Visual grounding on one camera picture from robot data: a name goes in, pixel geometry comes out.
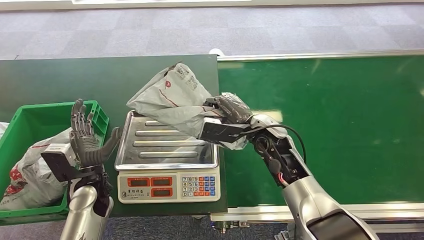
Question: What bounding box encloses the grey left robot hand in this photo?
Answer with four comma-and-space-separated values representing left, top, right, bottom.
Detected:
68, 98, 122, 169

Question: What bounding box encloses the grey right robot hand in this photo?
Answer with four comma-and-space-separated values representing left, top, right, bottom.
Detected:
203, 92, 255, 125

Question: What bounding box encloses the grey courier bag package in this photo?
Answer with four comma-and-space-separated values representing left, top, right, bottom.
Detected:
125, 61, 250, 152

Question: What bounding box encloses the grey package with red print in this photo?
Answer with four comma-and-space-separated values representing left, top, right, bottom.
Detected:
0, 127, 80, 212

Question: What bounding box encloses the green conveyor belt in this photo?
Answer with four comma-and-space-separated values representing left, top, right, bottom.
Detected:
217, 54, 424, 209

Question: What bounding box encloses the green plastic crate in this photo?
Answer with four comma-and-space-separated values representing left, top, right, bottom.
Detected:
0, 99, 111, 226

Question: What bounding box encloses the stainless steel scale tray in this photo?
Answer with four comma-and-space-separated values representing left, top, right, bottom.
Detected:
113, 109, 220, 172

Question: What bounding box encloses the white electronic scale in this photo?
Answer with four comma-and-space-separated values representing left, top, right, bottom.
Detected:
116, 164, 222, 205

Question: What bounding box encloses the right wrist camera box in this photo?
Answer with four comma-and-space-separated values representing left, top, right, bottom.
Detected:
199, 117, 253, 145

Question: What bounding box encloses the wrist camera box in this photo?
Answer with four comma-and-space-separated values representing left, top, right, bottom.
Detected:
40, 142, 81, 184
199, 117, 253, 145

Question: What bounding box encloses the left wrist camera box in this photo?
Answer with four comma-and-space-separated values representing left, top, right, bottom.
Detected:
40, 142, 81, 184

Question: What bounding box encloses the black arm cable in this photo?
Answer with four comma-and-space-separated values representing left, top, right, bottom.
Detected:
244, 123, 308, 166

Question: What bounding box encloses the aluminium conveyor frame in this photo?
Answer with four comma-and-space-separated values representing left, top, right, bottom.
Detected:
208, 48, 424, 240

